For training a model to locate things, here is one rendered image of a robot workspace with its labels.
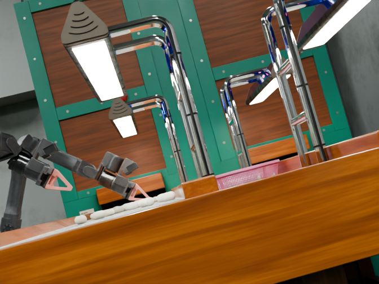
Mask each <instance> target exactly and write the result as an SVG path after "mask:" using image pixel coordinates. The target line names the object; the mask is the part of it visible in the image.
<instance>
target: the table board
mask: <svg viewBox="0 0 379 284"><path fill-rule="evenodd" d="M375 255H379V147H378V148H373V149H370V150H365V151H363V152H359V153H355V154H351V155H348V156H344V157H340V158H336V159H332V160H330V161H325V162H322V163H317V164H315V165H311V166H307V167H303V168H299V169H296V170H292V171H288V172H284V173H281V174H277V175H274V176H269V177H266V178H263V179H259V180H255V181H251V182H248V183H244V184H240V185H236V186H233V187H229V188H226V189H221V190H218V191H215V192H211V193H207V194H203V195H200V196H196V197H192V198H188V199H184V200H181V201H177V202H173V203H170V204H167V205H163V206H159V207H155V208H151V209H148V210H144V211H140V212H136V213H133V214H129V215H125V216H122V217H119V218H114V219H111V220H107V221H102V222H100V223H96V224H92V225H88V226H85V227H81V228H77V229H73V230H69V231H66V232H62V233H59V234H54V235H51V236H48V237H44V238H40V239H36V240H33V241H29V242H25V243H21V244H18V245H14V246H11V247H6V248H3V249H0V284H276V283H280V282H284V281H287V280H290V279H294V278H298V277H302V276H305V275H308V274H311V273H315V272H319V271H322V270H326V269H329V268H333V267H337V266H340V265H344V264H347V263H351V262H353V261H357V260H361V259H365V258H368V257H371V256H375Z"/></svg>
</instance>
